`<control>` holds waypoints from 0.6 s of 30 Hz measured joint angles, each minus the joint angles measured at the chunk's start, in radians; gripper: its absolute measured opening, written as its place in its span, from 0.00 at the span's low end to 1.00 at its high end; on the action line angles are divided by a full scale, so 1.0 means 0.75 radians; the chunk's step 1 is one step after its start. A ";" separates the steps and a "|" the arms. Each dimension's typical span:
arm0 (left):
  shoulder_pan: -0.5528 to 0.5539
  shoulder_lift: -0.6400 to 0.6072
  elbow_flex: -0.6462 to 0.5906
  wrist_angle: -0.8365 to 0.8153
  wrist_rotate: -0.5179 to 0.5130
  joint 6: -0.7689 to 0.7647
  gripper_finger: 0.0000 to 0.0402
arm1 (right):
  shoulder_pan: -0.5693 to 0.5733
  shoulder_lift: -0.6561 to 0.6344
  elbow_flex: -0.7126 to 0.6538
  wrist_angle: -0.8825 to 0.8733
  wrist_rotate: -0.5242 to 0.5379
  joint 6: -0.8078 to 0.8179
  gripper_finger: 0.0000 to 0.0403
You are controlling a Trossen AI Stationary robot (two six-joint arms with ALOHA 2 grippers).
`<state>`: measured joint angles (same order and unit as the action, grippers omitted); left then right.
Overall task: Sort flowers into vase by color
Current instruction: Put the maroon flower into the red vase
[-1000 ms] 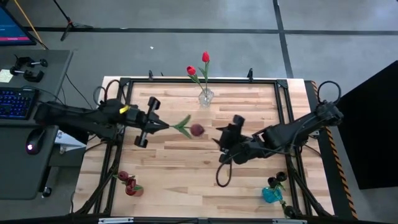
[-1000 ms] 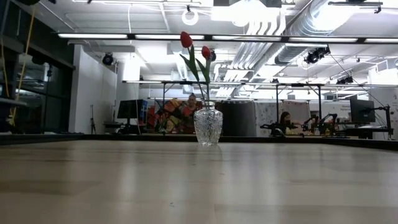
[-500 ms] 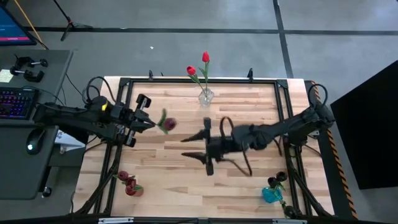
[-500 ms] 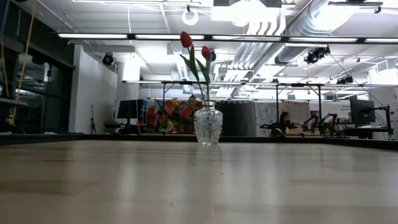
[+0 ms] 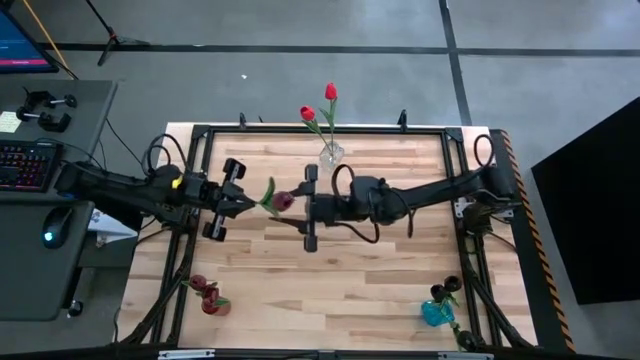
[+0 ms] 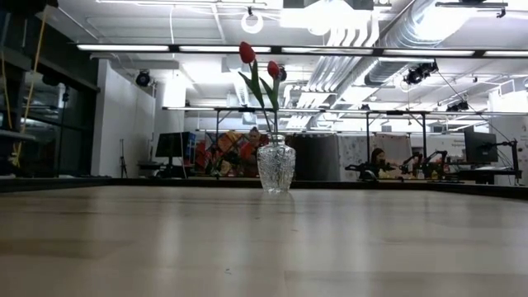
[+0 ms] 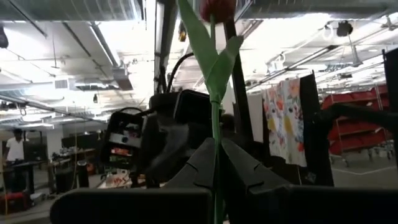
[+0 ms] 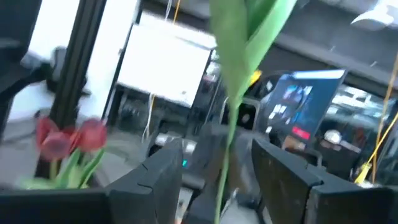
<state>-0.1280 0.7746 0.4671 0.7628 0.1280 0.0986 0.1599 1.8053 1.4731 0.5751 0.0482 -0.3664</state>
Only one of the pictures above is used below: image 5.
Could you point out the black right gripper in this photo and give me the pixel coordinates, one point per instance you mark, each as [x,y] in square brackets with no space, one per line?
[330,210]

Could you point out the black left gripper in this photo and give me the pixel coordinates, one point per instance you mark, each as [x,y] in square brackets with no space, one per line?
[202,192]

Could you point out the dark purple artificial tulip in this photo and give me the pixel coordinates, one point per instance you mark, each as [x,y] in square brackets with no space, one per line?
[283,201]

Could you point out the dark red artificial tulip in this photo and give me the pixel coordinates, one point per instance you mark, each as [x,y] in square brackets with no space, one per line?
[197,282]
[210,293]
[209,306]

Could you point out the black artificial tulip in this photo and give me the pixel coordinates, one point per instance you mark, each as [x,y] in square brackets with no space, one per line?
[453,283]
[467,340]
[437,291]

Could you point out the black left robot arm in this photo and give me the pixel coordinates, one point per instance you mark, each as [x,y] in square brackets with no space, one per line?
[125,190]

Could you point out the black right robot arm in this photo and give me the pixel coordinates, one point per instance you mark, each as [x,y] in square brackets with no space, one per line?
[430,195]

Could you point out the clear cut-glass vase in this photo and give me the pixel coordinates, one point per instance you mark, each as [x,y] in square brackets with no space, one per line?
[331,157]

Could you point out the red-brown glass vase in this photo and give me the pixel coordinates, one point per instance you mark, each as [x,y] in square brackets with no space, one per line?
[224,310]

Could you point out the blue glass vase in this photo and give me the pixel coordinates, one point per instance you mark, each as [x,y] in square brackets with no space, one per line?
[436,314]

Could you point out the white paper sheet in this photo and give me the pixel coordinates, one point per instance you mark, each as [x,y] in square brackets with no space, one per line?
[107,227]

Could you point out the grey desk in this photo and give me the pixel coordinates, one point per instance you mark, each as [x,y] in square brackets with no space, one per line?
[90,125]

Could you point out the black computer mouse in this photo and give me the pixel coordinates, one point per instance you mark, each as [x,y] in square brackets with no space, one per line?
[57,225]

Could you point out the small black knob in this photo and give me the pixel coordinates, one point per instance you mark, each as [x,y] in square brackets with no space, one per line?
[75,308]

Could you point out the black C-clamp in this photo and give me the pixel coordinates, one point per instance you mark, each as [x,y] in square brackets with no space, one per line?
[50,122]
[37,97]

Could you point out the black tripod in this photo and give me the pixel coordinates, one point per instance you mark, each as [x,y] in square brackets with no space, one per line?
[114,37]

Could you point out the backlit black keyboard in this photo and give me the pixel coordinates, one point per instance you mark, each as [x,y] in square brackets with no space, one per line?
[25,167]

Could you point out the pale yellow sticky note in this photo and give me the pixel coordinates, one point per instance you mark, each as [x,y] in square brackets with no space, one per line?
[9,122]

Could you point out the lit blue monitor screen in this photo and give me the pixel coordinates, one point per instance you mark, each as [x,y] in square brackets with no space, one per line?
[20,45]

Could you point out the large black panel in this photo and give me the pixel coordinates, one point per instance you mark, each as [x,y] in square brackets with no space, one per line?
[590,210]

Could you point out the black frame clamp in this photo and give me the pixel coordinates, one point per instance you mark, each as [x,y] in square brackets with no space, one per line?
[402,119]
[243,121]

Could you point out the black aluminium table frame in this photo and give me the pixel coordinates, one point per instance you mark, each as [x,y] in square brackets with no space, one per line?
[375,130]

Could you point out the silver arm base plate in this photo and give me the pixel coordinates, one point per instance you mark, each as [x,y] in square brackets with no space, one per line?
[460,206]

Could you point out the silver aluminium bracket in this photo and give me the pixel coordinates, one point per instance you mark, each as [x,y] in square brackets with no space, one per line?
[465,356]
[185,355]

